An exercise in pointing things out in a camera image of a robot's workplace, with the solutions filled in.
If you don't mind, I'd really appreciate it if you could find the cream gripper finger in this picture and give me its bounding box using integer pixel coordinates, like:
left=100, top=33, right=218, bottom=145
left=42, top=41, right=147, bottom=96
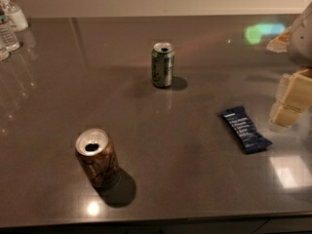
left=276, top=69, right=312, bottom=111
left=267, top=101, right=302, bottom=132

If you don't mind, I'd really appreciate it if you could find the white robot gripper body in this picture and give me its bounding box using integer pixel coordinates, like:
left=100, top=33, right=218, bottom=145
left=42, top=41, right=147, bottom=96
left=288, top=2, right=312, bottom=67

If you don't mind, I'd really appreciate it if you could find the blue rxbar blueberry wrapper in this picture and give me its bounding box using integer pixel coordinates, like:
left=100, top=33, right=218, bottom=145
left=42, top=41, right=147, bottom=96
left=220, top=105, right=272, bottom=154

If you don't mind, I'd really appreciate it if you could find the green soda can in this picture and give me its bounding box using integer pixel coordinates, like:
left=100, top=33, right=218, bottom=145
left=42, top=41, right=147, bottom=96
left=151, top=42, right=175, bottom=88

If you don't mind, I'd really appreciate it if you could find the orange soda can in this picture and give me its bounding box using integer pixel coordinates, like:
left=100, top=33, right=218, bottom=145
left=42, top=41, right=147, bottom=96
left=75, top=129, right=120, bottom=188

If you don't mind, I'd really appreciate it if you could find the white hand sanitizer bottle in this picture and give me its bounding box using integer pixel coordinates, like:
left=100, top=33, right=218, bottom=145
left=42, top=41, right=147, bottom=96
left=0, top=0, right=28, bottom=32

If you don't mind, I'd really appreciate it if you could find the clear plastic water bottle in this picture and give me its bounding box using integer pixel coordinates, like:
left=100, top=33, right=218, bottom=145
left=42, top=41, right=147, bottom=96
left=0, top=7, right=20, bottom=52

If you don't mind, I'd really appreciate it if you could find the clear bottle at edge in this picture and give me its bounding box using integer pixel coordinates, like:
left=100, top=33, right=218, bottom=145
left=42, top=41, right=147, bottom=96
left=0, top=38, right=10, bottom=60

